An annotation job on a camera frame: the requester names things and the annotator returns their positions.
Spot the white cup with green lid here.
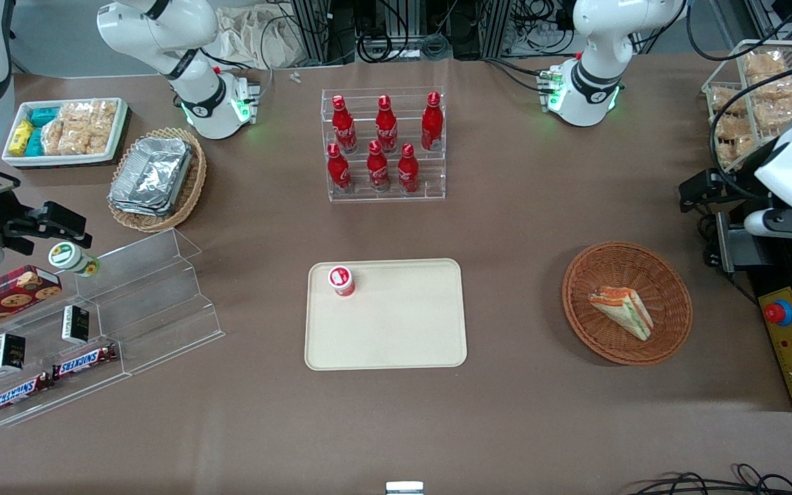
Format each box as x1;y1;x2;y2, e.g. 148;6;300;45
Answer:
48;242;101;278

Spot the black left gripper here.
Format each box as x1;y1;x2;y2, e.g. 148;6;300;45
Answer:
679;168;773;212

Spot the round brown wicker basket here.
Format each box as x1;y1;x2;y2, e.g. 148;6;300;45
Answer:
561;241;694;366

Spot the beige plastic tray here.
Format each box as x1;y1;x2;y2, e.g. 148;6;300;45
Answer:
304;258;468;371

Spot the white rectangular snack tray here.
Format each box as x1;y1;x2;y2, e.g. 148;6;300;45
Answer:
1;98;129;168

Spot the red cup with white lid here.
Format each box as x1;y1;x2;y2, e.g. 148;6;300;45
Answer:
328;265;357;297

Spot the bagged fried snack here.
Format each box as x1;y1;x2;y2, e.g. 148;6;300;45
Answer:
709;87;748;115
718;136;760;170
756;98;792;131
743;52;786;77
712;113;756;140
750;74;792;101

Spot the beige cloth bag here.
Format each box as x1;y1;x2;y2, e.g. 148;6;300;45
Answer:
214;5;304;69

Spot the white wire basket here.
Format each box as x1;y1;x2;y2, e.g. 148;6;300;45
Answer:
702;39;792;173

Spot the yellow snack packet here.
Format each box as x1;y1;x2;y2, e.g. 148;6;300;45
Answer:
9;120;35;156

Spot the clear acrylic stepped shelf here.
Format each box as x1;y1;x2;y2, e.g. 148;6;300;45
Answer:
0;228;226;428

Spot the snickers chocolate bar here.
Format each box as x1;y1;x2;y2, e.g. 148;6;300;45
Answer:
0;372;54;416
52;344;119;381

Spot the black cables bundle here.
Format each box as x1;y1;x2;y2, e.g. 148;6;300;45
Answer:
626;463;792;495

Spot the clear bag of rice crackers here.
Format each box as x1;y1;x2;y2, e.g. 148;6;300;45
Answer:
90;100;119;129
59;102;94;126
63;124;112;155
41;120;67;156

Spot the clear acrylic bottle rack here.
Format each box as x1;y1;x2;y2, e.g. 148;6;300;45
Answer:
320;86;447;203

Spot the stack of foil containers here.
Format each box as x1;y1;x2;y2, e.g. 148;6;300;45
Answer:
109;136;195;217

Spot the grey metal box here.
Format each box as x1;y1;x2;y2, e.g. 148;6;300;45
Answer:
716;210;758;274

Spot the oval tan wicker basket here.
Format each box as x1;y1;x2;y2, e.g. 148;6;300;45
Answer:
107;127;208;233

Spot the triangular sandwich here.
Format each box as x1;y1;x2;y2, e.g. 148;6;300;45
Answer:
588;286;655;342

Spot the red plaid cookie box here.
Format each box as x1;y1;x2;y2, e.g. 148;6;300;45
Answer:
0;265;63;342

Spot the black power cable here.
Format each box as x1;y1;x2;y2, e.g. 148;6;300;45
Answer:
697;206;724;269

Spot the small black box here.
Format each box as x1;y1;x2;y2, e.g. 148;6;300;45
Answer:
61;305;91;345
0;333;26;373

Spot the red cola bottle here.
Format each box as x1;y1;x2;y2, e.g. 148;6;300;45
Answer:
331;95;359;153
397;142;420;194
375;95;399;153
366;140;391;192
421;91;444;152
327;142;353;193

